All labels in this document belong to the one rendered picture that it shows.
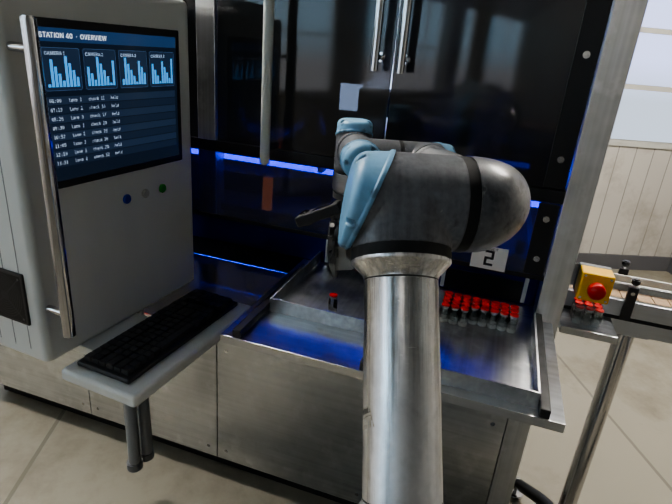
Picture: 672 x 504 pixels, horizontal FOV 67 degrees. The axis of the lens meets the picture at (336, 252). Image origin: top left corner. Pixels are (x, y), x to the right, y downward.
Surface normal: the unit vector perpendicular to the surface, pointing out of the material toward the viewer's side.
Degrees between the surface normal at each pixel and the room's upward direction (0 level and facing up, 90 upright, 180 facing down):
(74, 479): 0
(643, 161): 90
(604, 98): 90
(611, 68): 90
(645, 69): 90
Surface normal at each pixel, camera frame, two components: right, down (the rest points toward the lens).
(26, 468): 0.08, -0.93
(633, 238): 0.07, 0.37
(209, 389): -0.32, 0.33
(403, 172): 0.12, -0.44
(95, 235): 0.92, 0.21
